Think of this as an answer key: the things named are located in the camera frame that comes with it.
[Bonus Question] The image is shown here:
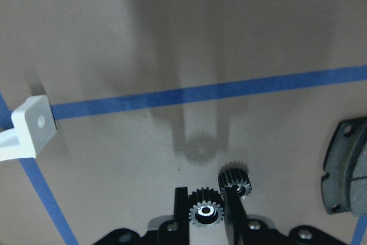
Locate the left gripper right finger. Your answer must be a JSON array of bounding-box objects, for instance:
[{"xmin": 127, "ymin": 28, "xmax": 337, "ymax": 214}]
[{"xmin": 224, "ymin": 187, "xmax": 247, "ymax": 244}]

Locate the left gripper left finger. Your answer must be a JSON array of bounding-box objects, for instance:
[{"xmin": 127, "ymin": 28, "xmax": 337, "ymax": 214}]
[{"xmin": 171, "ymin": 187, "xmax": 190, "ymax": 244}]

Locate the black bearing gear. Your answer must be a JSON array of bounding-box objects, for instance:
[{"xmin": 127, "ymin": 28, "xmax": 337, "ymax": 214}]
[
  {"xmin": 188, "ymin": 188, "xmax": 224, "ymax": 227},
  {"xmin": 217, "ymin": 161, "xmax": 252, "ymax": 200}
]

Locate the grey brake pad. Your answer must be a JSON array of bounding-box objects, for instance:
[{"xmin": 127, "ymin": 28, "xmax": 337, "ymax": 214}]
[{"xmin": 321, "ymin": 117, "xmax": 366, "ymax": 217}]

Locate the brown paper table cover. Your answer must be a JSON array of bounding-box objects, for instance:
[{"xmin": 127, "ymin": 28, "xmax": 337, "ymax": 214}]
[{"xmin": 1, "ymin": 0, "xmax": 366, "ymax": 244}]

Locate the white curved plastic bracket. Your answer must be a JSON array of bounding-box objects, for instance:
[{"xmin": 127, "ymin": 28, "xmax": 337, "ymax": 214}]
[{"xmin": 1, "ymin": 95, "xmax": 57, "ymax": 161}]

